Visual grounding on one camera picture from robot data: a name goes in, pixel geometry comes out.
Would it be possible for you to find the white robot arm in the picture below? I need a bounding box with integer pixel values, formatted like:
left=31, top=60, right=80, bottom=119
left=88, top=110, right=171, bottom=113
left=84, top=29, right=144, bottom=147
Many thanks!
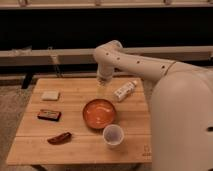
left=93, top=40, right=213, bottom=171

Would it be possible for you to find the white bottle lying down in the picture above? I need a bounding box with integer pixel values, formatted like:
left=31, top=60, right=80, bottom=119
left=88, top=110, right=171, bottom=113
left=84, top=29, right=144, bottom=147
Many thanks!
left=114, top=80, right=137, bottom=102

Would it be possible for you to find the orange bowl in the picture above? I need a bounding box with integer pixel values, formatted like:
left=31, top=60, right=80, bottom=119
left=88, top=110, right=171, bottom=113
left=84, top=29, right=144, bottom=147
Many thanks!
left=82, top=99, right=117, bottom=129

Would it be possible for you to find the wooden table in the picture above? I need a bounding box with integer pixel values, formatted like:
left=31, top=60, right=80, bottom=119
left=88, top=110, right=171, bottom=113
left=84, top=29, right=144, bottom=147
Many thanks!
left=7, top=78, right=151, bottom=165

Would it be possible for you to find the white plastic cup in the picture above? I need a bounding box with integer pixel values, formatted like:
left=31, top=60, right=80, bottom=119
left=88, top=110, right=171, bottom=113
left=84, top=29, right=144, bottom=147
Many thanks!
left=103, top=124, right=124, bottom=148

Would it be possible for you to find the white sponge block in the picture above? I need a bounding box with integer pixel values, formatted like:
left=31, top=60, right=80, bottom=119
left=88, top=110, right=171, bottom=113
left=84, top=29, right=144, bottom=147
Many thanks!
left=41, top=91, right=60, bottom=101

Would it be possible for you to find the brown chocolate bar wrapper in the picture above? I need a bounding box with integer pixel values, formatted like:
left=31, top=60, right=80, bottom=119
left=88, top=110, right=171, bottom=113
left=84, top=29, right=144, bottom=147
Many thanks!
left=47, top=132, right=72, bottom=145

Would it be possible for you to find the dark rectangular box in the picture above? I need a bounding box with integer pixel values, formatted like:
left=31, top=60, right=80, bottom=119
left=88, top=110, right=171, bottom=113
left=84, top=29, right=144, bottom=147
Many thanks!
left=37, top=109, right=61, bottom=121

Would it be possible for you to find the long grey bench rail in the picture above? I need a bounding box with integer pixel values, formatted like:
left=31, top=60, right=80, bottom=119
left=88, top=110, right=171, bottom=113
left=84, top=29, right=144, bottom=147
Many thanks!
left=0, top=46, right=213, bottom=75

